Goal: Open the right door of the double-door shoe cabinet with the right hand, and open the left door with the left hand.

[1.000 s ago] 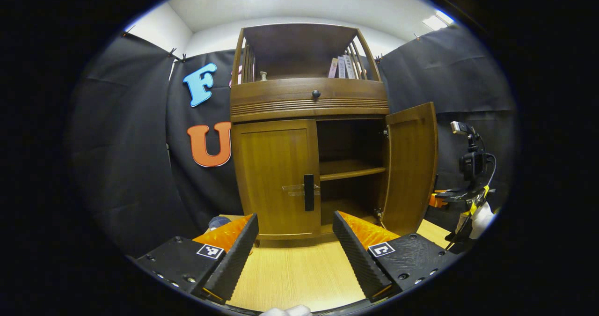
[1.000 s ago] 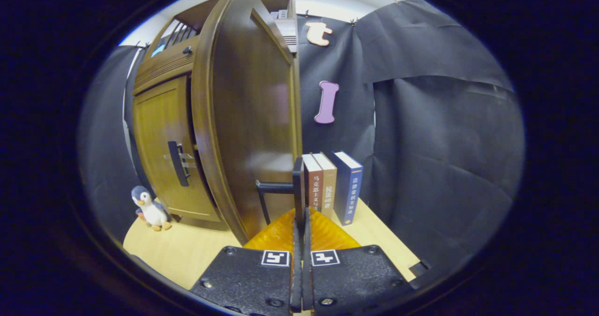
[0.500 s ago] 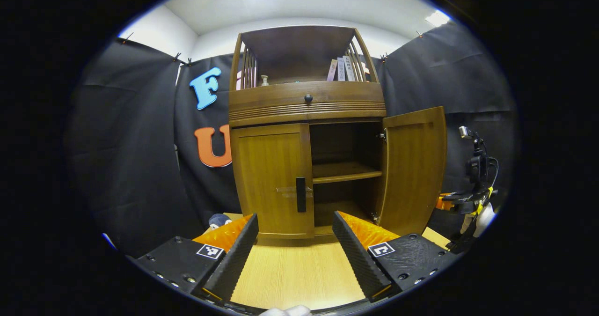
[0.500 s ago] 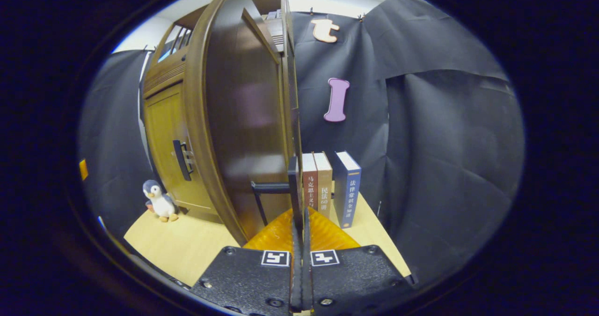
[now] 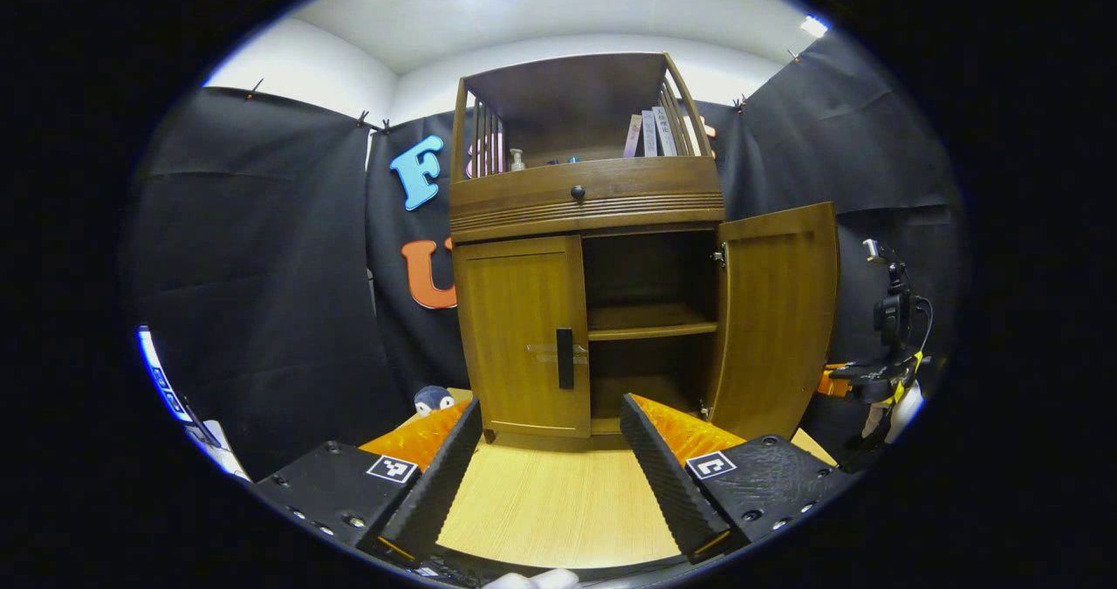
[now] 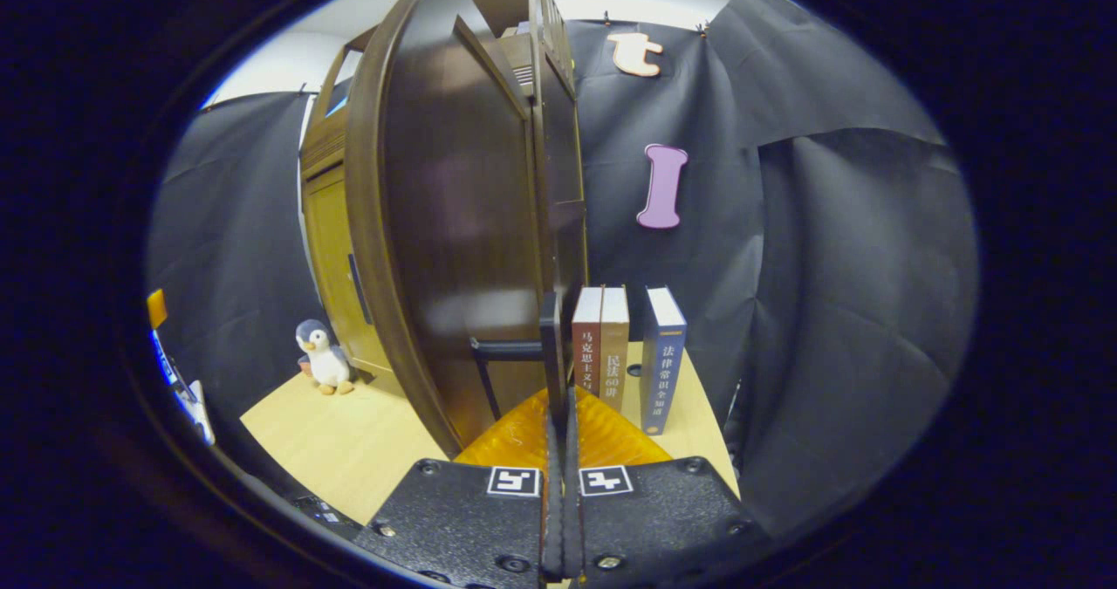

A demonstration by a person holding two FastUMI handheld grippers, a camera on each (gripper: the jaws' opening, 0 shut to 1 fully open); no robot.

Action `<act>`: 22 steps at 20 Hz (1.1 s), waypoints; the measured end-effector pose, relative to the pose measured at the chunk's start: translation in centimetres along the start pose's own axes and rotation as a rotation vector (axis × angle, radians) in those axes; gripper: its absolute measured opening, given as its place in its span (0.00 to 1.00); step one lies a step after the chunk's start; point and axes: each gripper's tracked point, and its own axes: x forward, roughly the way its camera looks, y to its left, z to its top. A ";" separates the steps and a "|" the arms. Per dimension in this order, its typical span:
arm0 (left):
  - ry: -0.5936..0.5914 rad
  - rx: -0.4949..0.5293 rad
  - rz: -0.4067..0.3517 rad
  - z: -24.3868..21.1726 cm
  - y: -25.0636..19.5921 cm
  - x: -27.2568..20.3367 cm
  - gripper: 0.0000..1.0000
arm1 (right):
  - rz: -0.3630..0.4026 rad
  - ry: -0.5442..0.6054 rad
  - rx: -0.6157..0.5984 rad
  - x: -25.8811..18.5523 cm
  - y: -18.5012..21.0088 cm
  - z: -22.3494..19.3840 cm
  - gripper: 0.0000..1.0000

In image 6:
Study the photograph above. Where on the dark red book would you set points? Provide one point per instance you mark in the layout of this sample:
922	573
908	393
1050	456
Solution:
586	336

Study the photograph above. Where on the wooden cabinet door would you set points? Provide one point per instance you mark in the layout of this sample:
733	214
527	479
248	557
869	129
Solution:
332	257
454	222

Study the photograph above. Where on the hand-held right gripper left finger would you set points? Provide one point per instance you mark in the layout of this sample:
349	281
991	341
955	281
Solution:
524	519

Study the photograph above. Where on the black backdrop cloth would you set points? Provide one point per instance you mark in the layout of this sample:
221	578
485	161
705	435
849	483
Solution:
829	266

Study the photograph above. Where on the blue book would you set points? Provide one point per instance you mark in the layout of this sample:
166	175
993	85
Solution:
661	362

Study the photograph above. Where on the penguin plush toy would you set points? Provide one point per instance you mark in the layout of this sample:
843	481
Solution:
325	358

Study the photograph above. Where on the brown book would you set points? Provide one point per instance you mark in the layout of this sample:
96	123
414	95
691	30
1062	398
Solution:
614	345

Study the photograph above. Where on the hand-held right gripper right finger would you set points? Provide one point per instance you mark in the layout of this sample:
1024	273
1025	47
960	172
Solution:
628	519

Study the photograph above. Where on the person's blue white clothing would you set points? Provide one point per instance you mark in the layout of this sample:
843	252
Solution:
188	397

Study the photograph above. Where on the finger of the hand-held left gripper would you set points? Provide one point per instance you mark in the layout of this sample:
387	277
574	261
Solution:
155	307

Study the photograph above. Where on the brown wooden shoe cabinet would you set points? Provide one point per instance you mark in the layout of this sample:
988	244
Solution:
558	153

